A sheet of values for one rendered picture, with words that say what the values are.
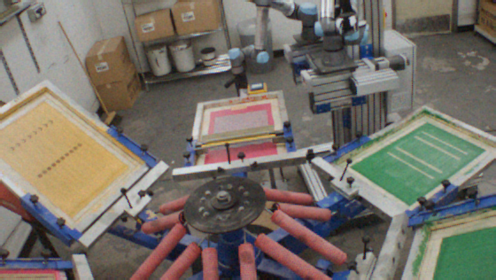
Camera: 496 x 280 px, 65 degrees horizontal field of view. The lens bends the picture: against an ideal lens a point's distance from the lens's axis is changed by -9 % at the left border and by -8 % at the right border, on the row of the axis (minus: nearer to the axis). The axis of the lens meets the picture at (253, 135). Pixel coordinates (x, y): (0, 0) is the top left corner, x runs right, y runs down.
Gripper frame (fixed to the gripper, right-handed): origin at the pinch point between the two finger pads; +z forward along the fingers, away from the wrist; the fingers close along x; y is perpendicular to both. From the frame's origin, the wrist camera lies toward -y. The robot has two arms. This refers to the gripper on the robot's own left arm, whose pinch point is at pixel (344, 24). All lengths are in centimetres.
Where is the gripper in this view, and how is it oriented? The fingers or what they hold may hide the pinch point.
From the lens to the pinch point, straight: 187.1
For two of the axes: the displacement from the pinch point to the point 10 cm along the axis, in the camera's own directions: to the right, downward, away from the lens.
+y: 2.9, 8.3, 4.8
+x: -9.2, 1.0, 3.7
